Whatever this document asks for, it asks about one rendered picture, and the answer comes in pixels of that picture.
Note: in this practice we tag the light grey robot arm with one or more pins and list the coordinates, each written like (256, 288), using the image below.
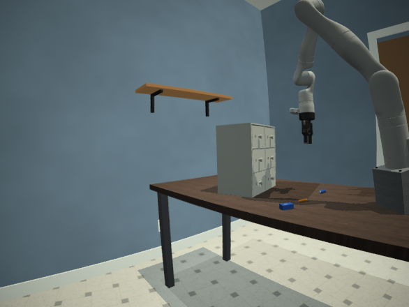
(383, 84)

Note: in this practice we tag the blue rectangular block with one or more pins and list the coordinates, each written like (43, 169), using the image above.
(286, 206)

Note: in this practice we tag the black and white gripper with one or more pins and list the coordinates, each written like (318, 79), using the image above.
(306, 118)

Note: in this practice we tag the grey small chest of drawers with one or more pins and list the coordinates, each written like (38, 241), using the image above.
(235, 159)

